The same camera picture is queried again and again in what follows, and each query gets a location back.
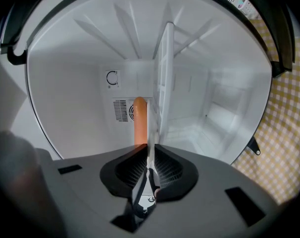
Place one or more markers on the black white mini refrigerator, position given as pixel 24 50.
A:
pixel 78 83

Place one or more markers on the round table with checked cloth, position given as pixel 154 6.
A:
pixel 283 133

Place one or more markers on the person's right hand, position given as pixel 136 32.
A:
pixel 157 194

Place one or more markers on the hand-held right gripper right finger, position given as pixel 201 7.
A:
pixel 179 180

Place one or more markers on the orange carrot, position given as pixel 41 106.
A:
pixel 140 123

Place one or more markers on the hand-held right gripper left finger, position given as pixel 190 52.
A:
pixel 120 180

